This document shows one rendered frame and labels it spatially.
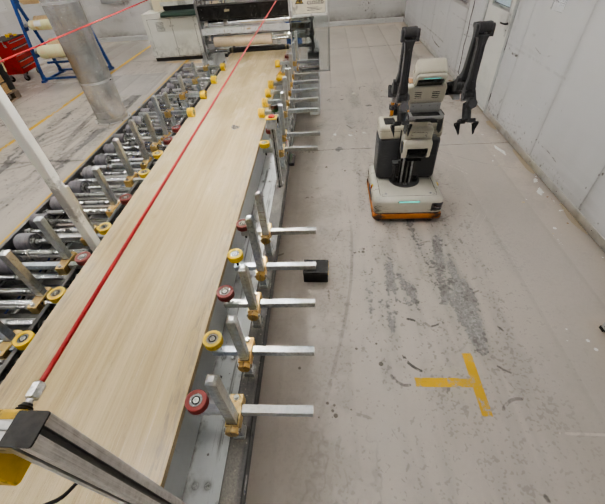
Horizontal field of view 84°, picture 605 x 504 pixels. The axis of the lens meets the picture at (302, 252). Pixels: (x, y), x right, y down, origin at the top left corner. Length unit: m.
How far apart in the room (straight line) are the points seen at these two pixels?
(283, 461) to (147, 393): 0.99
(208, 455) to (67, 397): 0.57
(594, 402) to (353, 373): 1.38
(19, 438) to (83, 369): 1.12
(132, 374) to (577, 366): 2.53
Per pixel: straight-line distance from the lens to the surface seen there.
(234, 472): 1.47
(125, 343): 1.62
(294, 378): 2.33
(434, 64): 2.80
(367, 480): 2.15
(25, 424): 0.54
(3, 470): 0.60
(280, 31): 5.44
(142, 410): 1.43
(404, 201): 3.22
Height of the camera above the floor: 2.09
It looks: 44 degrees down
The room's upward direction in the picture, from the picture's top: 5 degrees counter-clockwise
